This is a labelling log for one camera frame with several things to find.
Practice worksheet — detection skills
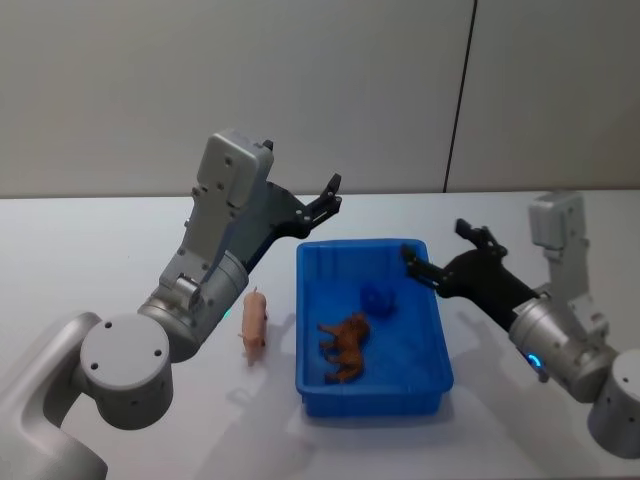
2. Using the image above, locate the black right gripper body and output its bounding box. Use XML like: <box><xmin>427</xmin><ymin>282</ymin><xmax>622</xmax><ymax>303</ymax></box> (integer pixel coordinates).
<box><xmin>433</xmin><ymin>248</ymin><xmax>540</xmax><ymax>332</ymax></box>

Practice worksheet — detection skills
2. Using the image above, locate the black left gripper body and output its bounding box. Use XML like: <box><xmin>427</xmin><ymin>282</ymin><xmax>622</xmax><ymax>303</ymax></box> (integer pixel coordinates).
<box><xmin>238</xmin><ymin>180</ymin><xmax>313</xmax><ymax>276</ymax></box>

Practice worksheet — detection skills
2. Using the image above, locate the small blue toy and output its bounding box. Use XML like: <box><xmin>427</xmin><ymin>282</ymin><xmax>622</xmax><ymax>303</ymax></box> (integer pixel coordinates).
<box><xmin>359</xmin><ymin>283</ymin><xmax>396</xmax><ymax>317</ymax></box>

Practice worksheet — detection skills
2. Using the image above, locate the blue plastic bin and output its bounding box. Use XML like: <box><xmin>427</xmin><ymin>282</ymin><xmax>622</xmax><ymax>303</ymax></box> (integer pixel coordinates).
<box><xmin>294</xmin><ymin>238</ymin><xmax>455</xmax><ymax>419</ymax></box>

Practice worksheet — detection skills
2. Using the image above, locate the brown toy animal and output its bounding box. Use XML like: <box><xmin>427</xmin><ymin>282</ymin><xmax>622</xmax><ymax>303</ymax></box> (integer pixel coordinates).
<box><xmin>317</xmin><ymin>312</ymin><xmax>372</xmax><ymax>385</ymax></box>

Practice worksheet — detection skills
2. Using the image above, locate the pink toy pig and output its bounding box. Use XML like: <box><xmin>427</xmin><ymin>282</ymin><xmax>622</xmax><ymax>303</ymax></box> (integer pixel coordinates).
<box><xmin>238</xmin><ymin>287</ymin><xmax>271</xmax><ymax>367</ymax></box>

